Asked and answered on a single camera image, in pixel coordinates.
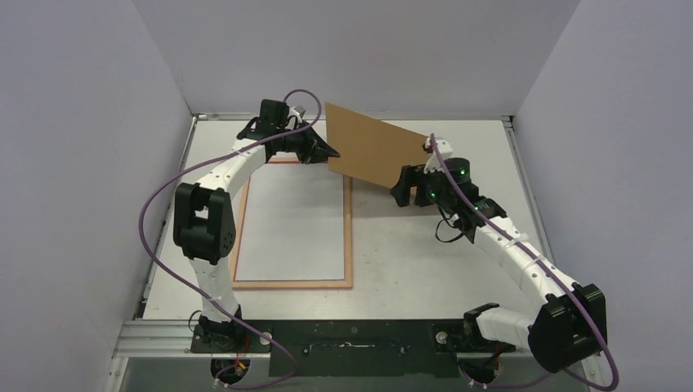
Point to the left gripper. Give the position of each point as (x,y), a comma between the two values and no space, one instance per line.
(315,149)

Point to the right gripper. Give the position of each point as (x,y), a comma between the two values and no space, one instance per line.
(413,180)

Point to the brown backing board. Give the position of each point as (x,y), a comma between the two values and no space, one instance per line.
(370,149)

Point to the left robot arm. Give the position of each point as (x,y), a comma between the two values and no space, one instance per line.
(204,224)

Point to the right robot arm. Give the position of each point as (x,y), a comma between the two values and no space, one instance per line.
(567,322)

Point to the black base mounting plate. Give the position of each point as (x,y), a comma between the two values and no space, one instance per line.
(333,361)

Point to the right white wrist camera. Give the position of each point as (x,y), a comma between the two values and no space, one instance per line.
(439,150)

